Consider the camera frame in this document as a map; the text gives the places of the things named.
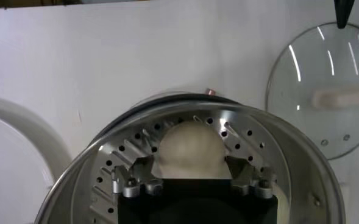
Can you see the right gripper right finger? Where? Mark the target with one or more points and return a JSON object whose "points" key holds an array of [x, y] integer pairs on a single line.
{"points": [[246, 175]]}

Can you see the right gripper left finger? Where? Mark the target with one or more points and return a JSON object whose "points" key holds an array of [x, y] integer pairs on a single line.
{"points": [[136, 173]]}

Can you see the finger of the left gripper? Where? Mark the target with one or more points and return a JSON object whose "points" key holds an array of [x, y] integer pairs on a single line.
{"points": [[343, 10]]}

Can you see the white steamed baozi bun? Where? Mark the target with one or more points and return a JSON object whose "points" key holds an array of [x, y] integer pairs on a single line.
{"points": [[191, 146]]}

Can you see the perforated steel steamer basket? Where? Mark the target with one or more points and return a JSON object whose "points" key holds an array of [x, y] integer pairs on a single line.
{"points": [[304, 170]]}

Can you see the stainless steel steamer pot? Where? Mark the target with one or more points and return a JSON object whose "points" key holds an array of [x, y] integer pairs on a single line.
{"points": [[185, 97]]}

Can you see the white round plate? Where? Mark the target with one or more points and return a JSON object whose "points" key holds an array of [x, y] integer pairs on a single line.
{"points": [[14, 182]]}

